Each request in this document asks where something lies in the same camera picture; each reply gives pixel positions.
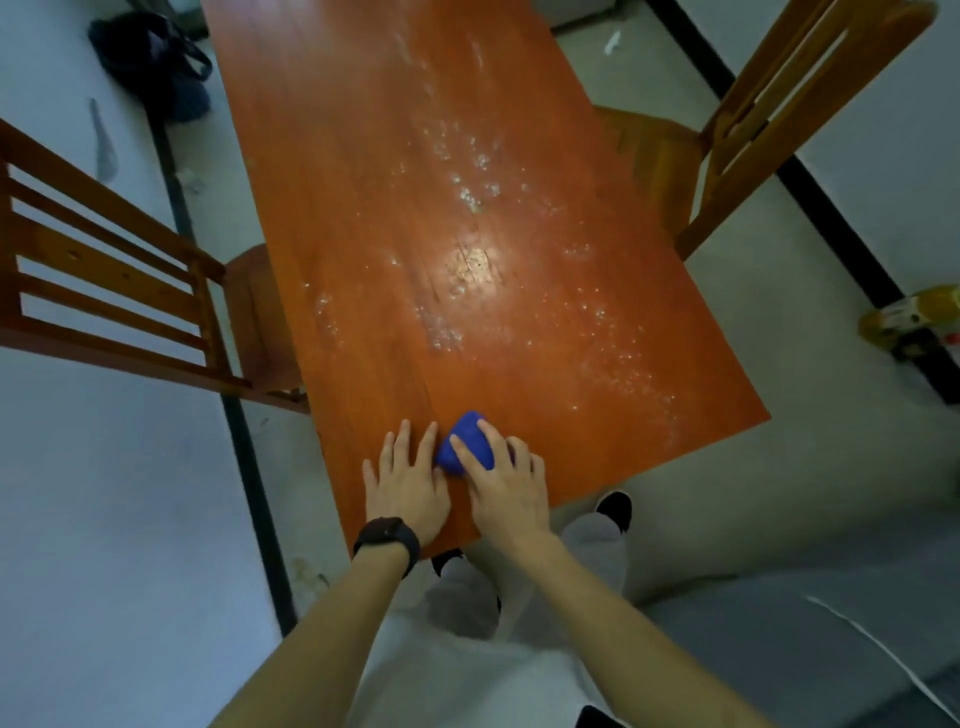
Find person's left hand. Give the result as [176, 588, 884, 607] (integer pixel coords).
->
[362, 420, 452, 549]

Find person's left forearm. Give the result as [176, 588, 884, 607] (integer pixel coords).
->
[208, 541, 418, 728]

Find grey trousers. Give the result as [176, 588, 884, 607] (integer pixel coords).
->
[422, 512, 632, 648]

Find white cable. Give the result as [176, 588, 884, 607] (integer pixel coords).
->
[806, 595, 960, 723]

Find white shirt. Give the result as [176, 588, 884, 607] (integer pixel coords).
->
[347, 598, 625, 728]

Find person's right hand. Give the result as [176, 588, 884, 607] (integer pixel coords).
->
[448, 418, 553, 555]

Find yellow plastic bottle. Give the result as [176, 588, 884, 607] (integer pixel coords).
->
[858, 283, 960, 363]

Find black bag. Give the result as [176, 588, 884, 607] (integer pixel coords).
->
[87, 10, 215, 126]

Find blue sponge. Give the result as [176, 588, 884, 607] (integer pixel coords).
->
[435, 410, 497, 478]

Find black wrist watch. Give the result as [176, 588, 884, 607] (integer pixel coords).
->
[352, 516, 422, 579]

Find wooden slatted chair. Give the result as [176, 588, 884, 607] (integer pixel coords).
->
[591, 0, 940, 263]
[0, 118, 312, 416]

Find person's right forearm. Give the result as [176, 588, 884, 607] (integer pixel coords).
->
[516, 534, 775, 728]

